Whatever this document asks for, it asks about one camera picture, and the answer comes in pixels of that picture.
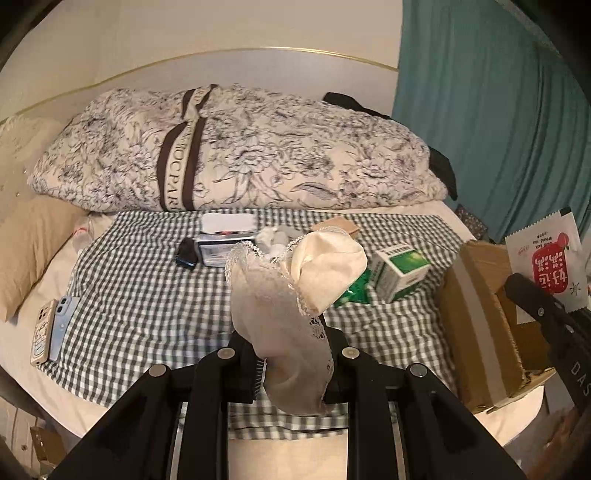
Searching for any blue smartphone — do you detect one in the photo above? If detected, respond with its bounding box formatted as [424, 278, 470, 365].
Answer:
[49, 296, 80, 362]

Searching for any cream lace cloth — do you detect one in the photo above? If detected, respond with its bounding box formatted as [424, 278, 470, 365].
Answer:
[224, 227, 368, 416]

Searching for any phone with patterned case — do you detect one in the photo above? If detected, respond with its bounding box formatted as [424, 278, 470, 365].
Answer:
[30, 299, 58, 366]

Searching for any small black box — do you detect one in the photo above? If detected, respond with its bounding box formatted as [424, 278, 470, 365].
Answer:
[174, 237, 198, 270]

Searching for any red white snack packet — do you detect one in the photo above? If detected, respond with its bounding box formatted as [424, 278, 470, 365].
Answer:
[505, 207, 588, 313]

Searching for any teal curtain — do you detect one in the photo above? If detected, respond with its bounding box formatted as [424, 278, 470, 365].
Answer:
[393, 1, 590, 240]

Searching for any brown cardboard box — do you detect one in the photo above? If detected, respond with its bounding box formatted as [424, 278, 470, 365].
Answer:
[438, 240, 555, 413]

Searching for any wet wipes pack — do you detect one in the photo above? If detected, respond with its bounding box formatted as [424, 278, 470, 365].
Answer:
[195, 212, 257, 268]

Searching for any green gingham blanket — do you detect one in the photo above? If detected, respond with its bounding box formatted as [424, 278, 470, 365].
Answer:
[38, 209, 465, 441]

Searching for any green wrapper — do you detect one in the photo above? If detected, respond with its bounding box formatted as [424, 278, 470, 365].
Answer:
[334, 269, 370, 308]

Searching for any white drawer cabinet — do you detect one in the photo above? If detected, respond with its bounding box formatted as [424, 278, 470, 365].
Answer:
[0, 398, 66, 477]

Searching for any white bed headboard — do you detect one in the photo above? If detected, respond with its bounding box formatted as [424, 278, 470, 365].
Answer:
[0, 45, 400, 126]

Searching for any small wooden box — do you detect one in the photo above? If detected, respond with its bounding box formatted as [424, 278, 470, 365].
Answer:
[311, 216, 361, 239]

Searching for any beige pillow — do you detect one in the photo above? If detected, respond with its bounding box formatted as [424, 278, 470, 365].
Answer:
[1, 196, 87, 322]

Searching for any green white medicine box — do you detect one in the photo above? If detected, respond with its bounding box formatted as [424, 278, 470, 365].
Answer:
[369, 243, 431, 303]

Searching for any floral folded duvet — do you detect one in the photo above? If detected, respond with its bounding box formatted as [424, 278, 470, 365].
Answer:
[28, 84, 448, 213]

